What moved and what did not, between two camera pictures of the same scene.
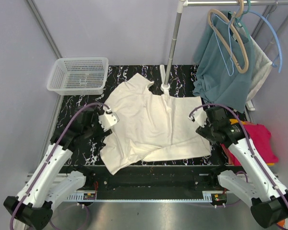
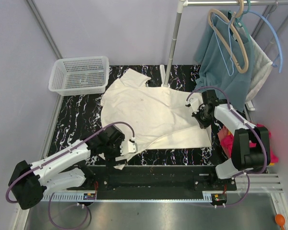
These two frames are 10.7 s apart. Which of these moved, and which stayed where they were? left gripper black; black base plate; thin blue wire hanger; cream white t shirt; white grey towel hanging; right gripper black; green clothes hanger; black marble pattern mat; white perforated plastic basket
Moved: left gripper black; black marble pattern mat; right gripper black
Stayed: white perforated plastic basket; cream white t shirt; black base plate; white grey towel hanging; thin blue wire hanger; green clothes hanger
